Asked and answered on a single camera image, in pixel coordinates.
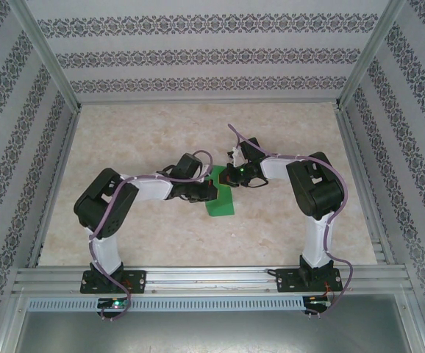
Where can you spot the green paper sheet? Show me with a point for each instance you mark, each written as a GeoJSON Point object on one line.
{"type": "Point", "coordinates": [221, 206]}

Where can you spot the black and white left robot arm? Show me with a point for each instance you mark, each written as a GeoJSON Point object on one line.
{"type": "Point", "coordinates": [102, 206]}

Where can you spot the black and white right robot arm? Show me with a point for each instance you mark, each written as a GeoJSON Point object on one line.
{"type": "Point", "coordinates": [317, 191]}

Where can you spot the grey sheet metal panel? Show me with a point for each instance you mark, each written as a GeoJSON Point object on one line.
{"type": "Point", "coordinates": [212, 334]}

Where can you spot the circuit board with green light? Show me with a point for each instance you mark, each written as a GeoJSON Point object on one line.
{"type": "Point", "coordinates": [115, 303]}

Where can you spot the small circuit board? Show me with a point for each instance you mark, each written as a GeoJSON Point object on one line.
{"type": "Point", "coordinates": [319, 302]}

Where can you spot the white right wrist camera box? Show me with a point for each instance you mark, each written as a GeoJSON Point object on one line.
{"type": "Point", "coordinates": [237, 156]}

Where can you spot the aluminium rail below patterned wall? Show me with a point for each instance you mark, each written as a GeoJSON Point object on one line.
{"type": "Point", "coordinates": [209, 101]}

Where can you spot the long aluminium mounting rail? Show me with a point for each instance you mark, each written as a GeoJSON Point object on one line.
{"type": "Point", "coordinates": [212, 279]}

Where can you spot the aluminium side rail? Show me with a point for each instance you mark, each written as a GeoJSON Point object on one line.
{"type": "Point", "coordinates": [55, 184]}
{"type": "Point", "coordinates": [361, 176]}

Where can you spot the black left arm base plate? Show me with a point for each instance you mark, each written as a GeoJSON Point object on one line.
{"type": "Point", "coordinates": [137, 281]}

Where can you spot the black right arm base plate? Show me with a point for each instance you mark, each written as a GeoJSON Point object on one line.
{"type": "Point", "coordinates": [286, 281]}

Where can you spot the aluminium frame post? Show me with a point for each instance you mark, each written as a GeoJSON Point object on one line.
{"type": "Point", "coordinates": [372, 55]}
{"type": "Point", "coordinates": [47, 55]}

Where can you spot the aluminium frame strut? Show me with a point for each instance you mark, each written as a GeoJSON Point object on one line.
{"type": "Point", "coordinates": [413, 320]}
{"type": "Point", "coordinates": [10, 323]}

